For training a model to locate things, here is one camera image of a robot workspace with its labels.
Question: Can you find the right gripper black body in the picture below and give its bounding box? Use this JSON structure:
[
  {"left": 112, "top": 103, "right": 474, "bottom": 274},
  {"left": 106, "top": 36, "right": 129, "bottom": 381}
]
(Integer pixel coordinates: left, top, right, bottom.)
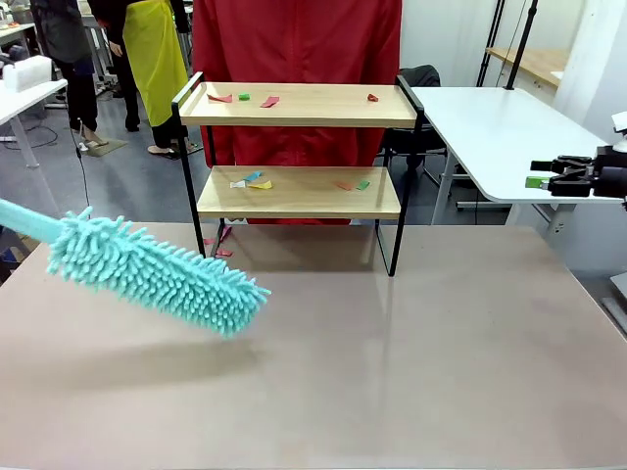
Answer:
[{"left": 593, "top": 165, "right": 627, "bottom": 200}]

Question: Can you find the teal microfiber duster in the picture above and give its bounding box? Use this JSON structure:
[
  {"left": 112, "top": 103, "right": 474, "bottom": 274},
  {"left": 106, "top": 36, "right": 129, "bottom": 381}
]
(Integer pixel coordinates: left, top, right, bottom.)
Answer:
[{"left": 0, "top": 198, "right": 272, "bottom": 340}]

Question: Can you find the large white desk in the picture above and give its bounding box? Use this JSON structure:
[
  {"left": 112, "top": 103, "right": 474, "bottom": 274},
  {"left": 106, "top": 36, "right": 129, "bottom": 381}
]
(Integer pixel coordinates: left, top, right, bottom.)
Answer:
[{"left": 409, "top": 85, "right": 627, "bottom": 241}]

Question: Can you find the wooden top desk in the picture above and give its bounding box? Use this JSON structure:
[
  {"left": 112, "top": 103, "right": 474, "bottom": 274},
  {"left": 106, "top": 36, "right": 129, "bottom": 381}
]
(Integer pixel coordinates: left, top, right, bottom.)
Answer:
[{"left": 484, "top": 46, "right": 574, "bottom": 89}]

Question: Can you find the thick black stand pole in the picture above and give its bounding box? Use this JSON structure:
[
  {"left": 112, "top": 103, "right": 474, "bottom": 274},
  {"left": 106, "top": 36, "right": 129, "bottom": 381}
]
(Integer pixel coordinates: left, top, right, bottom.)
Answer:
[{"left": 506, "top": 0, "right": 540, "bottom": 92}]

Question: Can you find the thin black tripod stand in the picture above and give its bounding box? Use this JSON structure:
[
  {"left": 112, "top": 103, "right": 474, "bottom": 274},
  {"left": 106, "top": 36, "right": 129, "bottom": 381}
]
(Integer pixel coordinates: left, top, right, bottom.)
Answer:
[{"left": 477, "top": 0, "right": 506, "bottom": 87}]

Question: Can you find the black office chair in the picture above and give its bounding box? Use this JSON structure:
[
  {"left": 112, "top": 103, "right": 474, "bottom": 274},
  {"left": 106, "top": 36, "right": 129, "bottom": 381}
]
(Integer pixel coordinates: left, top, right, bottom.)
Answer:
[{"left": 384, "top": 65, "right": 455, "bottom": 190}]

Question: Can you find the person in red jacket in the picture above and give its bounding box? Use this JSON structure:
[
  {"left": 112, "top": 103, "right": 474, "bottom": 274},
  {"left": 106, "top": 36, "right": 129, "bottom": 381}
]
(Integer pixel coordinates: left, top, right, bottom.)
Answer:
[{"left": 190, "top": 0, "right": 406, "bottom": 226}]

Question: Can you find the bystander in yellow apron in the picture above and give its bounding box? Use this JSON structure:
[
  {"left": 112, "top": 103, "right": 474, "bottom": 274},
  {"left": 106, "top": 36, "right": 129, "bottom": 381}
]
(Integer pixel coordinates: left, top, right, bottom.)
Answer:
[{"left": 121, "top": 0, "right": 192, "bottom": 158}]

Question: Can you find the bystander in black clothes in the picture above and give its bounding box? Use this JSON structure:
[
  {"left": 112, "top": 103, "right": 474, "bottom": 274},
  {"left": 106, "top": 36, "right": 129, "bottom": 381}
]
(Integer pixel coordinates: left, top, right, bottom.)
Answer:
[{"left": 87, "top": 0, "right": 144, "bottom": 133}]

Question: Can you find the grey floor mat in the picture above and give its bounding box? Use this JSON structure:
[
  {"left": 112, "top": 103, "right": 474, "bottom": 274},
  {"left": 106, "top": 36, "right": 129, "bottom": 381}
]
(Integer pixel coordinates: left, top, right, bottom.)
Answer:
[{"left": 80, "top": 138, "right": 129, "bottom": 158}]

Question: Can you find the bystander in grey jacket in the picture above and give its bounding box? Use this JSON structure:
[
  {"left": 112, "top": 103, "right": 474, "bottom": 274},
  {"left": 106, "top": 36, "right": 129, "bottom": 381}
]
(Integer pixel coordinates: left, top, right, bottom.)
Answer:
[{"left": 29, "top": 0, "right": 102, "bottom": 148}]

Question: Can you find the white foam box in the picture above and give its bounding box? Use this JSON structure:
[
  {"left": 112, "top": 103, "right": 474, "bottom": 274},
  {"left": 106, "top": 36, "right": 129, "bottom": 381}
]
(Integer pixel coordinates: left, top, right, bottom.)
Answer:
[{"left": 2, "top": 55, "right": 54, "bottom": 93}]

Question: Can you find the small white desk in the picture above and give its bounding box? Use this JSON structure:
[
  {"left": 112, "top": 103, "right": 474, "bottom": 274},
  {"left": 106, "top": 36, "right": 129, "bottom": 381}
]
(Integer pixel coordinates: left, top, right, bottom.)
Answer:
[{"left": 0, "top": 77, "right": 69, "bottom": 170}]

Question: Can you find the cardboard box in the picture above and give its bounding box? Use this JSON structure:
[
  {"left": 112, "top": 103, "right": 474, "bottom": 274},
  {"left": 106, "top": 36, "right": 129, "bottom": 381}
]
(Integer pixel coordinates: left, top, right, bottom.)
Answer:
[{"left": 0, "top": 229, "right": 30, "bottom": 285}]

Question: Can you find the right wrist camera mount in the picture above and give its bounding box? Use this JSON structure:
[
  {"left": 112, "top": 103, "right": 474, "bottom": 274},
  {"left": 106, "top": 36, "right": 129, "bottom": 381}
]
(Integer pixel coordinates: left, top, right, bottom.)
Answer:
[{"left": 596, "top": 146, "right": 627, "bottom": 170}]

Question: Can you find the grey metal base plate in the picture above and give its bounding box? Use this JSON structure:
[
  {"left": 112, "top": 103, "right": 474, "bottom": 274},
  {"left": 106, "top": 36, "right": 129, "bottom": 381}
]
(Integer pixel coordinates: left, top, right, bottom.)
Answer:
[{"left": 600, "top": 271, "right": 627, "bottom": 339}]

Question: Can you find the two-tier wooden shelf black frame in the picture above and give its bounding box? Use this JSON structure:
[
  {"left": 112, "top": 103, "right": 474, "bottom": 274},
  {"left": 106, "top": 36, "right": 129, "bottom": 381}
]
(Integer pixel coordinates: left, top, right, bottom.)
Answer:
[{"left": 170, "top": 71, "right": 426, "bottom": 278}]

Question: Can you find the black cable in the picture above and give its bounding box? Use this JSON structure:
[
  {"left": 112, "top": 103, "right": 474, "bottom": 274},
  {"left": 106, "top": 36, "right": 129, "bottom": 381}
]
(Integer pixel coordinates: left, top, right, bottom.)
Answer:
[{"left": 70, "top": 115, "right": 93, "bottom": 221}]

